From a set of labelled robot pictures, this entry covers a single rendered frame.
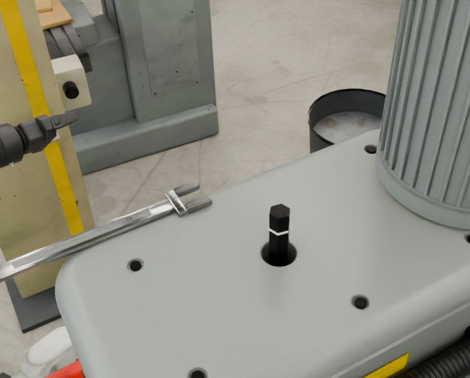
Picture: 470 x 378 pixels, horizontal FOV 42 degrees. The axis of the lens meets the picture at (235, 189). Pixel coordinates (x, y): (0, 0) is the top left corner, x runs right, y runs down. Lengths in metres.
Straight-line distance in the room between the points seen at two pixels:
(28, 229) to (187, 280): 2.24
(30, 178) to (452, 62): 2.24
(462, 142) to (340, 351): 0.23
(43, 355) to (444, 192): 0.92
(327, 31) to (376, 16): 0.46
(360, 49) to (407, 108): 4.09
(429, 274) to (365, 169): 0.16
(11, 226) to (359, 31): 3.14
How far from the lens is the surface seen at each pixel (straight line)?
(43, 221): 2.83
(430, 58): 0.60
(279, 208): 0.60
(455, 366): 0.69
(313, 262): 0.63
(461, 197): 0.66
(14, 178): 2.64
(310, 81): 4.34
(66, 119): 1.43
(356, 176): 0.73
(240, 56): 4.61
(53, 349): 1.35
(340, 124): 3.11
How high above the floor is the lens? 2.37
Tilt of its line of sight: 43 degrees down
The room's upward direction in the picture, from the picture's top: 3 degrees counter-clockwise
